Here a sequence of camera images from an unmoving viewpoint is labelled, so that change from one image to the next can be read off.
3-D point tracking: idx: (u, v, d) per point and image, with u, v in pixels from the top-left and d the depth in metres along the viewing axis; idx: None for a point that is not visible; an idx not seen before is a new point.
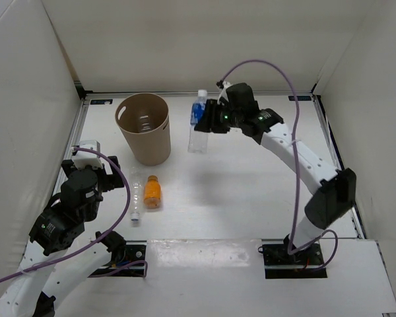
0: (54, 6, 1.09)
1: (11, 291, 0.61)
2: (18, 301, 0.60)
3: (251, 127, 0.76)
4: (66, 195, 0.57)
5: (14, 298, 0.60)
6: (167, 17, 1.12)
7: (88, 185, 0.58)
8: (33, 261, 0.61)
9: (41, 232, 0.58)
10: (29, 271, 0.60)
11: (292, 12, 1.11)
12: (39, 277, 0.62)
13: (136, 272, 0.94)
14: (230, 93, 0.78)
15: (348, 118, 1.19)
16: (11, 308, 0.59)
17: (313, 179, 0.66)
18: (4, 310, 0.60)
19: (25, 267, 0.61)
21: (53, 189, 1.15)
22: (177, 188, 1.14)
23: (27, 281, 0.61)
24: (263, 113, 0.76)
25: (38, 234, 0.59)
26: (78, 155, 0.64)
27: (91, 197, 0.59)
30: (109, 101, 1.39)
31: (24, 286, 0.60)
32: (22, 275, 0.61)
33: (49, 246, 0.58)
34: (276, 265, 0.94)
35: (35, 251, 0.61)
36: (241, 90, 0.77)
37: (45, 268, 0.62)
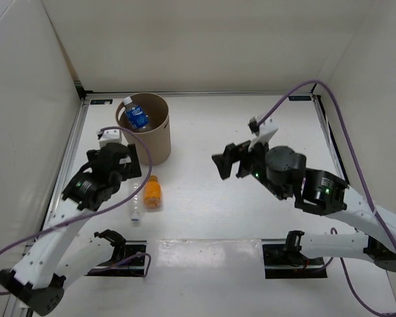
0: (53, 5, 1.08)
1: (35, 249, 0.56)
2: (43, 261, 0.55)
3: (318, 206, 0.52)
4: (102, 158, 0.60)
5: (38, 257, 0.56)
6: (167, 16, 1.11)
7: (124, 152, 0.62)
8: (65, 216, 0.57)
9: (76, 189, 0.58)
10: (60, 226, 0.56)
11: (292, 12, 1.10)
12: (65, 238, 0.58)
13: (136, 272, 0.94)
14: (279, 170, 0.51)
15: (348, 118, 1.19)
16: (35, 267, 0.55)
17: None
18: (27, 271, 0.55)
19: (56, 222, 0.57)
21: (53, 188, 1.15)
22: (177, 187, 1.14)
23: (57, 238, 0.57)
24: (322, 180, 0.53)
25: (72, 191, 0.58)
26: (103, 137, 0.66)
27: (123, 164, 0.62)
30: (109, 101, 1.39)
31: (52, 243, 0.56)
32: (50, 232, 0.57)
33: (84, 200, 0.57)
34: (276, 265, 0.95)
35: (68, 206, 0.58)
36: (296, 164, 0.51)
37: (76, 224, 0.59)
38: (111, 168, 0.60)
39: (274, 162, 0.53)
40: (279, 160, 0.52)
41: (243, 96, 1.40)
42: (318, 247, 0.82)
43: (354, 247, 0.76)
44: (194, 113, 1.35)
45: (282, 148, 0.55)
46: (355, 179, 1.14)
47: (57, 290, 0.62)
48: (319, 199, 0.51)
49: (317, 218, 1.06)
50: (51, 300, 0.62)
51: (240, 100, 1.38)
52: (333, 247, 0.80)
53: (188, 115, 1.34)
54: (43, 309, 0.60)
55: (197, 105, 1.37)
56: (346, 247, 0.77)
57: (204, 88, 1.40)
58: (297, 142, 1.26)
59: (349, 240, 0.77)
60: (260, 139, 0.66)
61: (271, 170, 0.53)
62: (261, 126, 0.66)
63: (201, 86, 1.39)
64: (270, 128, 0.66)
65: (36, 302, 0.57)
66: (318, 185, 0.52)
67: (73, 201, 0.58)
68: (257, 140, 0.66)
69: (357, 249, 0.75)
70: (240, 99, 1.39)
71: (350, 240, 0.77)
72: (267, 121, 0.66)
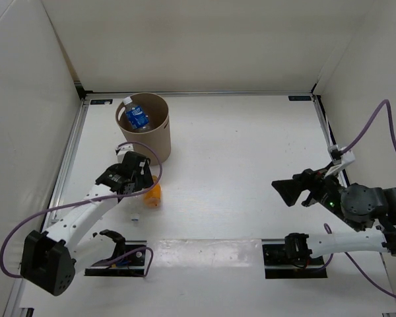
0: (53, 5, 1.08)
1: (69, 217, 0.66)
2: (76, 224, 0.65)
3: None
4: (128, 159, 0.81)
5: (72, 222, 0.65)
6: (167, 16, 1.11)
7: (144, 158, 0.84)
8: (99, 194, 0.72)
9: (109, 179, 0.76)
10: (96, 199, 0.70)
11: (293, 12, 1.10)
12: (96, 212, 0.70)
13: (136, 272, 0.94)
14: (364, 210, 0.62)
15: (348, 118, 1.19)
16: (70, 228, 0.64)
17: None
18: (61, 232, 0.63)
19: (92, 197, 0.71)
21: (53, 187, 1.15)
22: (177, 187, 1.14)
23: (91, 208, 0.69)
24: None
25: (105, 179, 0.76)
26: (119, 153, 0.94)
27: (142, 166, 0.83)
30: (109, 101, 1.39)
31: (87, 212, 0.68)
32: (86, 204, 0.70)
33: (116, 185, 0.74)
34: (276, 266, 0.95)
35: (102, 187, 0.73)
36: (377, 201, 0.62)
37: (106, 203, 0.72)
38: (134, 167, 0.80)
39: (356, 205, 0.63)
40: (360, 202, 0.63)
41: (242, 96, 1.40)
42: (330, 245, 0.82)
43: (370, 243, 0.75)
44: (194, 112, 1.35)
45: (354, 189, 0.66)
46: (355, 179, 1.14)
47: (72, 271, 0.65)
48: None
49: (317, 218, 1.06)
50: (65, 279, 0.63)
51: (239, 101, 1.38)
52: (344, 243, 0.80)
53: (188, 115, 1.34)
54: (57, 284, 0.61)
55: (197, 104, 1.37)
56: (362, 244, 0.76)
57: (204, 88, 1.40)
58: (297, 142, 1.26)
59: (363, 236, 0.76)
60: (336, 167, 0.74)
61: (357, 213, 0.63)
62: (344, 155, 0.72)
63: (200, 86, 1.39)
64: (350, 159, 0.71)
65: (61, 267, 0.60)
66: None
67: (106, 185, 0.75)
68: (334, 170, 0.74)
69: (375, 244, 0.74)
70: (239, 99, 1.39)
71: (363, 236, 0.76)
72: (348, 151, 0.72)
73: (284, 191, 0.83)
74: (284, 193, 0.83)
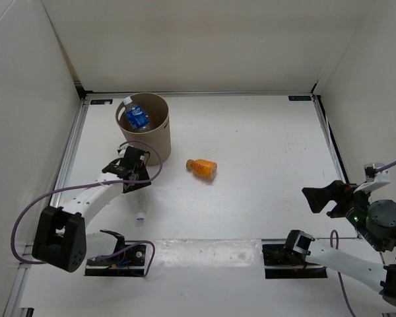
0: (53, 4, 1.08)
1: (82, 196, 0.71)
2: (90, 201, 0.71)
3: None
4: (129, 152, 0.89)
5: (85, 199, 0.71)
6: (167, 16, 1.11)
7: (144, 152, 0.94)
8: (107, 179, 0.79)
9: (114, 168, 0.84)
10: (106, 182, 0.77)
11: (293, 12, 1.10)
12: (103, 194, 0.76)
13: (136, 272, 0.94)
14: (386, 224, 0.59)
15: (349, 118, 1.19)
16: (84, 204, 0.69)
17: None
18: (76, 207, 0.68)
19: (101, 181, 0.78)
21: (52, 187, 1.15)
22: (177, 187, 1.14)
23: (101, 189, 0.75)
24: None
25: (110, 169, 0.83)
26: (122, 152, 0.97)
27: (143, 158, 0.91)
30: (109, 101, 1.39)
31: (98, 192, 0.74)
32: (98, 186, 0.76)
33: (121, 173, 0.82)
34: (277, 266, 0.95)
35: (109, 176, 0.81)
36: None
37: (113, 187, 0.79)
38: (136, 158, 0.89)
39: (381, 216, 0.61)
40: (386, 215, 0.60)
41: (242, 96, 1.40)
42: (332, 256, 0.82)
43: (369, 276, 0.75)
44: (194, 113, 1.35)
45: (386, 203, 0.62)
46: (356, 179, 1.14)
47: (84, 248, 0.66)
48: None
49: (317, 218, 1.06)
50: (77, 257, 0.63)
51: (239, 101, 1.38)
52: (345, 265, 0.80)
53: (189, 115, 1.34)
54: (71, 260, 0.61)
55: (197, 105, 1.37)
56: (363, 274, 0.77)
57: (204, 88, 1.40)
58: (297, 142, 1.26)
59: (366, 267, 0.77)
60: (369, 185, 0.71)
61: (377, 224, 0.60)
62: (378, 174, 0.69)
63: (200, 86, 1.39)
64: (385, 180, 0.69)
65: (76, 239, 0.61)
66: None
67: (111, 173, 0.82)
68: (364, 186, 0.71)
69: (373, 279, 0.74)
70: (239, 99, 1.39)
71: (366, 269, 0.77)
72: (383, 172, 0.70)
73: (312, 197, 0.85)
74: (312, 201, 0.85)
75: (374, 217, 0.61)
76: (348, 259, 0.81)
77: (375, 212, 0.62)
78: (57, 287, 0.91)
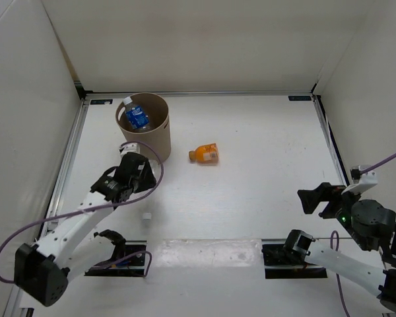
0: (53, 4, 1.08)
1: (60, 230, 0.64)
2: (67, 238, 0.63)
3: None
4: (125, 162, 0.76)
5: (63, 234, 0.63)
6: (167, 16, 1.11)
7: (140, 160, 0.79)
8: (93, 203, 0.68)
9: (104, 186, 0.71)
10: (89, 211, 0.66)
11: (294, 12, 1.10)
12: (90, 222, 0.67)
13: (136, 272, 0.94)
14: (366, 222, 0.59)
15: (349, 119, 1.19)
16: (60, 242, 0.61)
17: None
18: (51, 246, 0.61)
19: (84, 207, 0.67)
21: (51, 187, 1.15)
22: (177, 187, 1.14)
23: (84, 218, 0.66)
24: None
25: (99, 186, 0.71)
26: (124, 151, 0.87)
27: (141, 168, 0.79)
30: (109, 101, 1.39)
31: (77, 225, 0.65)
32: (80, 213, 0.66)
33: (111, 193, 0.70)
34: (277, 266, 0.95)
35: (96, 197, 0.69)
36: (384, 220, 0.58)
37: (101, 213, 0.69)
38: (131, 171, 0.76)
39: (362, 214, 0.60)
40: (367, 213, 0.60)
41: (242, 96, 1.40)
42: (330, 257, 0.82)
43: (367, 280, 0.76)
44: (194, 113, 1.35)
45: (369, 202, 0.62)
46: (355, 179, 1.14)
47: (65, 281, 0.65)
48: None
49: (317, 218, 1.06)
50: (55, 290, 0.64)
51: (239, 101, 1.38)
52: (344, 267, 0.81)
53: (189, 115, 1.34)
54: (47, 296, 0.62)
55: (197, 105, 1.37)
56: (361, 277, 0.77)
57: (204, 88, 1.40)
58: (297, 142, 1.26)
59: (365, 271, 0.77)
60: (356, 187, 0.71)
61: (358, 222, 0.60)
62: (364, 175, 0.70)
63: (200, 86, 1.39)
64: (371, 182, 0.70)
65: (50, 282, 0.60)
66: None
67: (99, 193, 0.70)
68: (351, 188, 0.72)
69: (371, 283, 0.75)
70: (239, 99, 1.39)
71: (365, 272, 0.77)
72: (369, 173, 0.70)
73: (304, 199, 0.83)
74: (304, 202, 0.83)
75: (354, 214, 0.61)
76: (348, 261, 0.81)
77: (357, 210, 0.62)
78: None
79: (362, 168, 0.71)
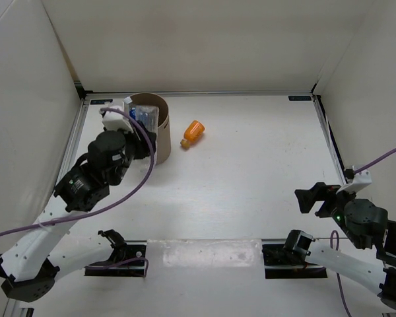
0: (53, 5, 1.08)
1: (21, 244, 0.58)
2: (27, 255, 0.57)
3: None
4: (92, 156, 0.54)
5: (23, 251, 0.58)
6: (167, 16, 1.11)
7: (114, 150, 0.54)
8: (53, 215, 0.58)
9: (68, 187, 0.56)
10: (46, 225, 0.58)
11: (294, 12, 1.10)
12: (55, 232, 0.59)
13: (136, 272, 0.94)
14: (358, 220, 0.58)
15: (349, 119, 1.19)
16: (19, 261, 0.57)
17: None
18: (13, 264, 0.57)
19: (43, 220, 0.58)
21: (51, 188, 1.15)
22: (177, 187, 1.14)
23: (42, 234, 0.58)
24: None
25: (65, 188, 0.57)
26: (107, 116, 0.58)
27: (117, 160, 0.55)
30: (110, 101, 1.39)
31: (36, 240, 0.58)
32: (39, 227, 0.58)
33: (73, 202, 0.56)
34: (277, 266, 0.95)
35: (57, 205, 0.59)
36: (376, 218, 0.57)
37: (63, 224, 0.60)
38: (102, 166, 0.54)
39: (354, 214, 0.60)
40: (360, 212, 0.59)
41: (242, 96, 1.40)
42: (329, 257, 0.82)
43: (369, 278, 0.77)
44: (194, 112, 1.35)
45: (361, 201, 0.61)
46: None
47: (47, 283, 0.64)
48: None
49: (317, 218, 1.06)
50: (39, 290, 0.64)
51: (239, 101, 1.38)
52: (342, 267, 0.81)
53: (189, 115, 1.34)
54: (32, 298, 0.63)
55: (197, 105, 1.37)
56: (362, 275, 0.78)
57: (204, 88, 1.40)
58: (297, 142, 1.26)
59: (365, 269, 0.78)
60: (350, 185, 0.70)
61: (351, 221, 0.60)
62: (357, 175, 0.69)
63: (200, 86, 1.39)
64: (364, 181, 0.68)
65: (22, 294, 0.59)
66: None
67: (63, 198, 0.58)
68: (346, 187, 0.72)
69: (371, 281, 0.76)
70: (239, 99, 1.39)
71: (365, 271, 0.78)
72: (363, 172, 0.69)
73: (300, 198, 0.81)
74: (300, 201, 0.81)
75: (347, 214, 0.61)
76: (348, 260, 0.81)
77: (349, 209, 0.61)
78: (57, 287, 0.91)
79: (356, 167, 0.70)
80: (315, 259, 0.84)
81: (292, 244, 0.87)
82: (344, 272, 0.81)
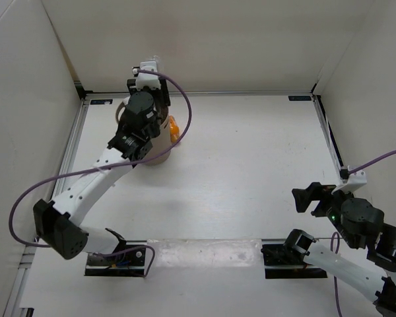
0: (53, 5, 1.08)
1: (76, 187, 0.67)
2: (82, 195, 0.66)
3: (393, 264, 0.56)
4: (131, 117, 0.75)
5: (78, 192, 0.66)
6: (167, 17, 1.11)
7: (146, 107, 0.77)
8: (109, 160, 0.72)
9: (122, 142, 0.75)
10: (105, 168, 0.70)
11: (293, 12, 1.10)
12: (105, 180, 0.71)
13: (136, 272, 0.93)
14: (353, 218, 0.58)
15: (349, 119, 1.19)
16: (76, 199, 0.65)
17: None
18: (68, 203, 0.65)
19: (100, 166, 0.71)
21: (51, 189, 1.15)
22: (178, 187, 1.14)
23: (98, 178, 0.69)
24: None
25: (118, 144, 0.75)
26: (140, 77, 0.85)
27: (150, 117, 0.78)
30: (110, 101, 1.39)
31: (92, 182, 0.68)
32: (95, 172, 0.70)
33: (127, 151, 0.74)
34: (277, 266, 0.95)
35: (112, 153, 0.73)
36: (372, 218, 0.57)
37: (115, 171, 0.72)
38: (142, 124, 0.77)
39: (351, 212, 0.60)
40: (356, 211, 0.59)
41: (242, 96, 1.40)
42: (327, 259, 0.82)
43: (366, 284, 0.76)
44: (194, 112, 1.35)
45: (358, 200, 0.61)
46: None
47: (84, 240, 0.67)
48: None
49: (317, 218, 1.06)
50: (76, 246, 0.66)
51: (239, 101, 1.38)
52: (338, 270, 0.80)
53: (189, 115, 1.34)
54: (68, 251, 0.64)
55: (197, 104, 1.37)
56: (358, 280, 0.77)
57: (204, 88, 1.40)
58: (297, 142, 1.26)
59: (363, 275, 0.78)
60: (346, 185, 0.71)
61: (346, 219, 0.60)
62: (352, 175, 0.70)
63: (201, 86, 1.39)
64: (360, 181, 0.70)
65: (68, 238, 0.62)
66: (395, 244, 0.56)
67: (118, 150, 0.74)
68: (342, 186, 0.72)
69: (368, 288, 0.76)
70: (239, 99, 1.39)
71: (363, 277, 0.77)
72: (358, 172, 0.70)
73: (297, 197, 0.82)
74: (297, 199, 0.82)
75: (342, 212, 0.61)
76: (347, 264, 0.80)
77: (346, 207, 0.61)
78: (57, 287, 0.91)
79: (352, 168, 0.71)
80: (310, 259, 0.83)
81: (294, 243, 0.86)
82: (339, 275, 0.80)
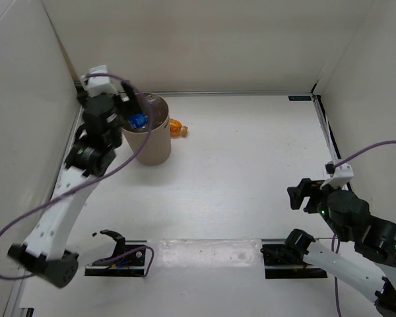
0: (53, 5, 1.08)
1: (45, 222, 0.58)
2: (53, 232, 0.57)
3: (379, 255, 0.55)
4: (89, 127, 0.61)
5: (48, 228, 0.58)
6: (167, 17, 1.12)
7: (107, 109, 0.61)
8: (71, 184, 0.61)
9: (79, 157, 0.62)
10: (68, 194, 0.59)
11: (293, 12, 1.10)
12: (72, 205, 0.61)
13: (136, 272, 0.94)
14: (338, 209, 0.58)
15: (349, 119, 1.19)
16: (47, 237, 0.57)
17: None
18: (40, 243, 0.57)
19: (63, 191, 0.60)
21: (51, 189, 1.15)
22: (177, 187, 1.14)
23: (65, 206, 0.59)
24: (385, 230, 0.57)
25: (76, 160, 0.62)
26: (90, 84, 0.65)
27: (112, 122, 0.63)
30: None
31: (61, 212, 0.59)
32: (59, 201, 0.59)
33: (88, 167, 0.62)
34: (277, 266, 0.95)
35: (72, 174, 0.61)
36: (357, 209, 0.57)
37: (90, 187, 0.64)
38: (102, 131, 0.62)
39: (336, 203, 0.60)
40: (342, 202, 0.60)
41: (242, 96, 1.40)
42: (326, 261, 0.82)
43: (365, 284, 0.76)
44: (194, 112, 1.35)
45: (344, 193, 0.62)
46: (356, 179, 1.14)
47: (73, 265, 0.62)
48: (382, 247, 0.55)
49: (317, 219, 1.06)
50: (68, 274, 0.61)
51: (239, 101, 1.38)
52: (336, 270, 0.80)
53: (189, 115, 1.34)
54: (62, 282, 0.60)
55: (197, 104, 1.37)
56: (357, 280, 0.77)
57: (204, 88, 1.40)
58: (297, 142, 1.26)
59: (363, 275, 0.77)
60: (332, 180, 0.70)
61: (332, 210, 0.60)
62: (338, 168, 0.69)
63: (201, 86, 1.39)
64: (346, 174, 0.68)
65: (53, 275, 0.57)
66: (382, 236, 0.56)
67: (76, 168, 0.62)
68: (329, 181, 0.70)
69: (367, 288, 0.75)
70: (239, 99, 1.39)
71: (363, 277, 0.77)
72: (344, 166, 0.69)
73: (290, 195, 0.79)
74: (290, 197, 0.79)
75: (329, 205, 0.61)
76: (344, 263, 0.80)
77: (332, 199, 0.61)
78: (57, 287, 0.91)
79: (337, 161, 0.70)
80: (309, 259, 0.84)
81: (294, 243, 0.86)
82: (338, 273, 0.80)
